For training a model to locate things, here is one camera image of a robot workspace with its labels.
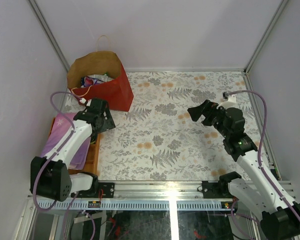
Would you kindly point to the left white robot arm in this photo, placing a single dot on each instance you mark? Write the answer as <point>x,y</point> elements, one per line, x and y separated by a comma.
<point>49,174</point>

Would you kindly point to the wooden tray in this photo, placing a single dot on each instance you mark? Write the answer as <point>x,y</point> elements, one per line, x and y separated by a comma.
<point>86,158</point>

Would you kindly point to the purple candy bag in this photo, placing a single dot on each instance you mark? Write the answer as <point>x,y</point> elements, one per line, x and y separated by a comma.
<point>90,81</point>

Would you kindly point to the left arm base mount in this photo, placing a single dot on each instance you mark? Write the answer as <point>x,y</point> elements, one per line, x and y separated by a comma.
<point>100,190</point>

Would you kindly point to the purple pink cloth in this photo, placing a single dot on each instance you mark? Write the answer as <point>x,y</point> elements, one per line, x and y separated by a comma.
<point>71,141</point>

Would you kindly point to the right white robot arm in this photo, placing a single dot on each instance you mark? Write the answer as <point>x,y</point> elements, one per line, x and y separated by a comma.
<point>277,212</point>

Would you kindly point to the aluminium front rail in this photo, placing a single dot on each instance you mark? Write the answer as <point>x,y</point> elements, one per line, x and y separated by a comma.
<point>161,190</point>

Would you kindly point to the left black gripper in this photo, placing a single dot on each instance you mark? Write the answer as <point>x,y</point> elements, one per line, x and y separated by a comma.
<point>106,117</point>

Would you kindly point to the red paper bag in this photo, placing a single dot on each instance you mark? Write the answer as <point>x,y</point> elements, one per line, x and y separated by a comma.
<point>117,91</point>

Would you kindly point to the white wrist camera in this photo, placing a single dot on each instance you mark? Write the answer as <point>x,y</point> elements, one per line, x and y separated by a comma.
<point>85,102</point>
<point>228,98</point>

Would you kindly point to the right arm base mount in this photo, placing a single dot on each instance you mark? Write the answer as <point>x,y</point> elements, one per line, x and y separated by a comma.
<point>212,190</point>

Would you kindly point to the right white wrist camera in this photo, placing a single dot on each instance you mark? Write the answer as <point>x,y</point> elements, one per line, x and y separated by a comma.
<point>228,98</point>

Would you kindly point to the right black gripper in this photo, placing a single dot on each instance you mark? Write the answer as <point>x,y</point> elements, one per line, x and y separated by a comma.
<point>207,109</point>

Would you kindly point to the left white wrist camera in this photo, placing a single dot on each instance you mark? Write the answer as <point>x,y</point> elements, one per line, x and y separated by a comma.
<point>85,102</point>

